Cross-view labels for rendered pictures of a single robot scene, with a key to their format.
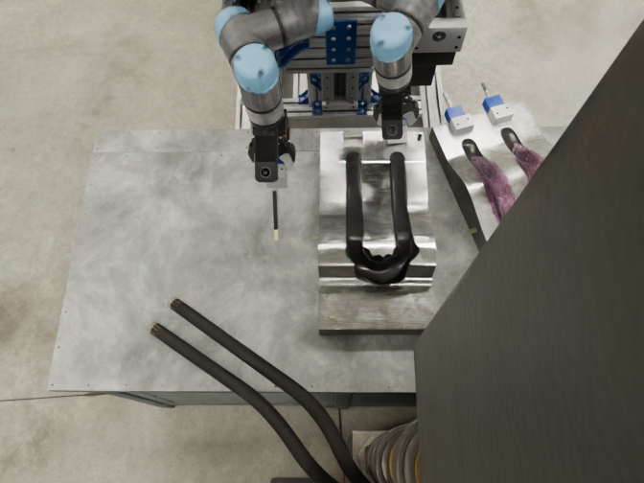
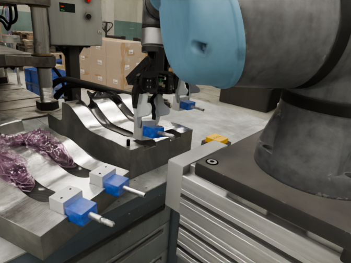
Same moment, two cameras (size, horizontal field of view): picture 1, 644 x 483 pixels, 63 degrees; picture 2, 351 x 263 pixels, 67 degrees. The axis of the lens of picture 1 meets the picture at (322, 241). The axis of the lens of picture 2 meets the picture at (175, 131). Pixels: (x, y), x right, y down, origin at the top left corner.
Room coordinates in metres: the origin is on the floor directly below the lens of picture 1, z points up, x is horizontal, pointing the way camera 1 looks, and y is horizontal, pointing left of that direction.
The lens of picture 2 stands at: (1.20, -0.72, 1.19)
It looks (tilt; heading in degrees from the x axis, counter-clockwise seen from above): 21 degrees down; 126
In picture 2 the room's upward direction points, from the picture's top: 5 degrees clockwise
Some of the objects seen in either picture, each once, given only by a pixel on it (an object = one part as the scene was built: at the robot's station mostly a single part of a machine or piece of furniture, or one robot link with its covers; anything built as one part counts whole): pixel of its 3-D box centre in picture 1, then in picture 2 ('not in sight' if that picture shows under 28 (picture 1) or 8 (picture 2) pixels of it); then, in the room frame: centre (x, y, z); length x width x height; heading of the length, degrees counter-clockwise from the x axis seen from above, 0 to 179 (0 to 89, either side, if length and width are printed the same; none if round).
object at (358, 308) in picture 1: (374, 225); (115, 122); (0.50, -0.13, 0.87); 0.50 x 0.26 x 0.14; 175
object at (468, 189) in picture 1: (518, 195); (12, 165); (0.55, -0.49, 0.86); 0.50 x 0.26 x 0.11; 13
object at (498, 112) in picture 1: (492, 102); (85, 213); (0.83, -0.48, 0.86); 0.13 x 0.05 x 0.05; 13
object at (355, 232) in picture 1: (379, 210); (115, 110); (0.51, -0.14, 0.92); 0.35 x 0.16 x 0.09; 175
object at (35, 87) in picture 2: not in sight; (47, 89); (-3.05, 1.46, 0.11); 0.61 x 0.43 x 0.22; 6
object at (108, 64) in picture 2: not in sight; (110, 64); (-2.87, 2.61, 0.47); 1.22 x 0.80 x 0.94; 4
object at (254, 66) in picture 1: (257, 78); not in sight; (0.65, 0.09, 1.25); 0.09 x 0.08 x 0.11; 19
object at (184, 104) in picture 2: (277, 158); (189, 105); (0.66, 0.09, 0.93); 0.13 x 0.05 x 0.05; 175
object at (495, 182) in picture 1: (520, 186); (14, 148); (0.56, -0.48, 0.90); 0.26 x 0.18 x 0.08; 13
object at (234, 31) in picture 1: (248, 36); not in sight; (0.74, 0.11, 1.25); 0.11 x 0.11 x 0.08; 19
